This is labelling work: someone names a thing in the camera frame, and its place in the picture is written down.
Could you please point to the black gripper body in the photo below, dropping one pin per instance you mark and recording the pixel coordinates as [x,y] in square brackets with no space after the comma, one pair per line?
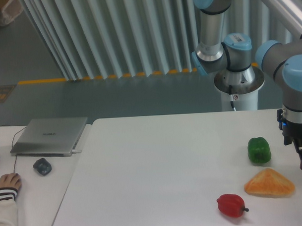
[290,123]

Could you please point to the grey folding partition screen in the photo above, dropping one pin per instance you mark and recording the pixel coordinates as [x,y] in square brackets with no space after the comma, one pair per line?
[117,38]

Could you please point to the person's hand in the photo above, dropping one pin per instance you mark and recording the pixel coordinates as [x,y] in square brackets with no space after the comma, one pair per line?
[12,180]

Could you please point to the silver closed laptop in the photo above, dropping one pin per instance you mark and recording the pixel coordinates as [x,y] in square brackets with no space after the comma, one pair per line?
[50,137]

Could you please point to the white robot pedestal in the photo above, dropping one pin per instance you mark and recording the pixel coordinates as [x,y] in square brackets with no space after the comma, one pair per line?
[239,90]

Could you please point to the green bell pepper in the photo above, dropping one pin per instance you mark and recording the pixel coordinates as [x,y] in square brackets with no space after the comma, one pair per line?
[258,150]

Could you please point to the red bell pepper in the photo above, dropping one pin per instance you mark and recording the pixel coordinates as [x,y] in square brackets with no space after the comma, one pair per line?
[231,205]

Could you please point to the triangular toast bread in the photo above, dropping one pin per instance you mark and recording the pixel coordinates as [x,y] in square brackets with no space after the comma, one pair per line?
[269,183]

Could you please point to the white striped sleeve forearm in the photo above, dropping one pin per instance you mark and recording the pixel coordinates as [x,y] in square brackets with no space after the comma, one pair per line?
[8,207]

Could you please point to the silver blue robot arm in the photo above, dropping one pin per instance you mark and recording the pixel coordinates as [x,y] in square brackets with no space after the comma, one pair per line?
[282,62]

